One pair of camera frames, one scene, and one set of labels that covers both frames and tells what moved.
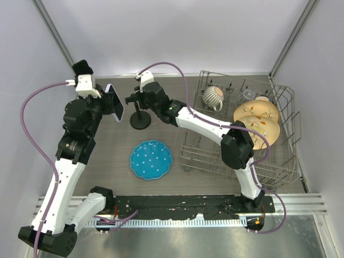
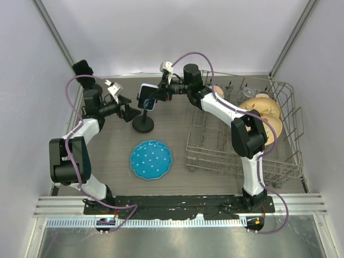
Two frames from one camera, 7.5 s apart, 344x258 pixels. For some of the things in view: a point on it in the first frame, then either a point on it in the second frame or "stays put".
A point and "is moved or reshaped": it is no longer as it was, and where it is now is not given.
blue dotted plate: x=151 y=159 stays put
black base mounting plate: x=169 y=207 stays put
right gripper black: x=140 y=98 to x=162 y=94
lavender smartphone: x=119 y=108 is moved or reshaped
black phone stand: x=139 y=120 is moved or reshaped
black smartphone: x=81 y=67 stays put
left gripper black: x=106 y=100 to x=129 y=113
